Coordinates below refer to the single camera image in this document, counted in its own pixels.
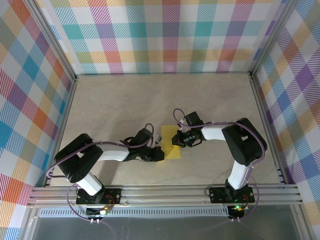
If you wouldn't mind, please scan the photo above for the black connector bracket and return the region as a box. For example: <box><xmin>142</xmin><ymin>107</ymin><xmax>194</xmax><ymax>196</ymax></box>
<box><xmin>227</xmin><ymin>204</ymin><xmax>247</xmax><ymax>219</ymax></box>
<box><xmin>86</xmin><ymin>206</ymin><xmax>111</xmax><ymax>217</ymax></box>

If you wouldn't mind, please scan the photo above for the aluminium left side rail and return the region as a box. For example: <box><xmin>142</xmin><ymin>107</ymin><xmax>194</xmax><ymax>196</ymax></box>
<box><xmin>41</xmin><ymin>76</ymin><xmax>80</xmax><ymax>188</ymax></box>

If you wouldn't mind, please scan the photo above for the black right connector bracket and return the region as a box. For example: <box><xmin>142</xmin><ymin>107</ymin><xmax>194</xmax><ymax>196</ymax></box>
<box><xmin>227</xmin><ymin>204</ymin><xmax>247</xmax><ymax>219</ymax></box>

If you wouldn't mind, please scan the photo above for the aluminium back rail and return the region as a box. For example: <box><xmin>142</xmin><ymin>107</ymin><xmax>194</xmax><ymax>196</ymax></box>
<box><xmin>74</xmin><ymin>71</ymin><xmax>252</xmax><ymax>77</ymax></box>

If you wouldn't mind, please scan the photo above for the aluminium front rail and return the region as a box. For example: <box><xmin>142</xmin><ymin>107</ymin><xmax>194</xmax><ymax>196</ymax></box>
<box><xmin>27</xmin><ymin>183</ymin><xmax>305</xmax><ymax>207</ymax></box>

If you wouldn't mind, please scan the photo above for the black left connector bracket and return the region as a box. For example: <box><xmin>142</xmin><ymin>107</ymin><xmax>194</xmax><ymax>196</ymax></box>
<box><xmin>86</xmin><ymin>206</ymin><xmax>111</xmax><ymax>217</ymax></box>

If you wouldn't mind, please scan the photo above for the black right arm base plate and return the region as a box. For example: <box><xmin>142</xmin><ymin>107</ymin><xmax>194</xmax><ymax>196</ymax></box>
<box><xmin>209</xmin><ymin>186</ymin><xmax>256</xmax><ymax>204</ymax></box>

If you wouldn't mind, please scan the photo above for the yellow paper sheet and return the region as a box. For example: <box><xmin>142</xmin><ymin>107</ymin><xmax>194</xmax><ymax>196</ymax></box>
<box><xmin>159</xmin><ymin>124</ymin><xmax>181</xmax><ymax>160</ymax></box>

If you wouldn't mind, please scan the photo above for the aluminium left corner post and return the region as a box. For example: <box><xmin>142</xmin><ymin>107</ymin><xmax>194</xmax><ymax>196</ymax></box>
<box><xmin>24</xmin><ymin>0</ymin><xmax>79</xmax><ymax>83</ymax></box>

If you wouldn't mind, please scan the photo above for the grey metal panel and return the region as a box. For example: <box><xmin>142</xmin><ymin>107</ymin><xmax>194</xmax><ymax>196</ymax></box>
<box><xmin>24</xmin><ymin>216</ymin><xmax>301</xmax><ymax>240</ymax></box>

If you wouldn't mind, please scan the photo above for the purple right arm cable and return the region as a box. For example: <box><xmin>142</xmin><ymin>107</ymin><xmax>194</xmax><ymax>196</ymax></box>
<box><xmin>173</xmin><ymin>107</ymin><xmax>268</xmax><ymax>223</ymax></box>

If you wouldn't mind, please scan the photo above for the aluminium rail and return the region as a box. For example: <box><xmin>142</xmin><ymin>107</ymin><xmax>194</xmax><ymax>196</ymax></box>
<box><xmin>248</xmin><ymin>72</ymin><xmax>287</xmax><ymax>186</ymax></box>
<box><xmin>27</xmin><ymin>183</ymin><xmax>305</xmax><ymax>207</ymax></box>
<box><xmin>74</xmin><ymin>71</ymin><xmax>252</xmax><ymax>77</ymax></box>
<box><xmin>41</xmin><ymin>76</ymin><xmax>80</xmax><ymax>188</ymax></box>

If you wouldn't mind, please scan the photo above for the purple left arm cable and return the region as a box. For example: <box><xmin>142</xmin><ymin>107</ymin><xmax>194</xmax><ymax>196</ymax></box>
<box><xmin>45</xmin><ymin>122</ymin><xmax>154</xmax><ymax>223</ymax></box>

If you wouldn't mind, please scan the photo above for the aluminium right corner post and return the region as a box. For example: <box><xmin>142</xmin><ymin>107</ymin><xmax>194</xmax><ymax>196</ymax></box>
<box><xmin>248</xmin><ymin>0</ymin><xmax>301</xmax><ymax>80</ymax></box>

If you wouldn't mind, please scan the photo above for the aluminium lower frame bar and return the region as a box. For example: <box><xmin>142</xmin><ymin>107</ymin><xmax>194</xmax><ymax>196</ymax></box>
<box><xmin>18</xmin><ymin>207</ymin><xmax>38</xmax><ymax>240</ymax></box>
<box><xmin>291</xmin><ymin>207</ymin><xmax>311</xmax><ymax>240</ymax></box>

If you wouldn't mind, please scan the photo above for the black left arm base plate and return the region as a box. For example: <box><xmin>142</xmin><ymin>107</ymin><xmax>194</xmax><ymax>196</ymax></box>
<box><xmin>75</xmin><ymin>187</ymin><xmax>123</xmax><ymax>204</ymax></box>

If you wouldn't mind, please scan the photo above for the slotted grey cable duct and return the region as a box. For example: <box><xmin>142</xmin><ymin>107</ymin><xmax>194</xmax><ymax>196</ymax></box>
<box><xmin>38</xmin><ymin>208</ymin><xmax>231</xmax><ymax>218</ymax></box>

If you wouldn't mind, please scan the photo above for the aluminium corner post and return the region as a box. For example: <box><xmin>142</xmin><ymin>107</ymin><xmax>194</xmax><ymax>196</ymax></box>
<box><xmin>24</xmin><ymin>0</ymin><xmax>79</xmax><ymax>83</ymax></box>
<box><xmin>248</xmin><ymin>0</ymin><xmax>301</xmax><ymax>80</ymax></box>

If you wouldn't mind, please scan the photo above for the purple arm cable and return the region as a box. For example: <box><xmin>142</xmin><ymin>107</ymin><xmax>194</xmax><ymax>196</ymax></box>
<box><xmin>45</xmin><ymin>122</ymin><xmax>154</xmax><ymax>223</ymax></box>
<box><xmin>173</xmin><ymin>107</ymin><xmax>268</xmax><ymax>223</ymax></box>

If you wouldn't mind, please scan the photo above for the aluminium right side rail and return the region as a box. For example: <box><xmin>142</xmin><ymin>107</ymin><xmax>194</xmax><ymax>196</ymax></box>
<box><xmin>248</xmin><ymin>72</ymin><xmax>287</xmax><ymax>186</ymax></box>

